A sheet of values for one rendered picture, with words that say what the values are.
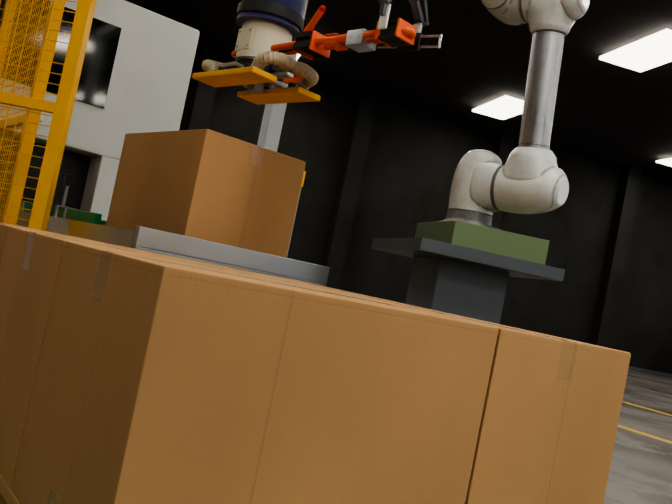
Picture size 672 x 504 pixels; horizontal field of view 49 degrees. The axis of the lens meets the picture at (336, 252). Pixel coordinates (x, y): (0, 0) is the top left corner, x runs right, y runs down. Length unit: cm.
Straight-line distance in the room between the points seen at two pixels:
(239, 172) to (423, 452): 142
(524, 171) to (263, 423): 162
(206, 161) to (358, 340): 137
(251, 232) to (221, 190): 18
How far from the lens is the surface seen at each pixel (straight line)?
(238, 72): 235
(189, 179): 233
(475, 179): 249
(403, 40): 207
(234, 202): 237
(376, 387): 107
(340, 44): 225
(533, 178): 240
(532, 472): 138
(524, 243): 243
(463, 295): 242
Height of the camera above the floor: 56
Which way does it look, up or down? 2 degrees up
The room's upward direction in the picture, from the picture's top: 11 degrees clockwise
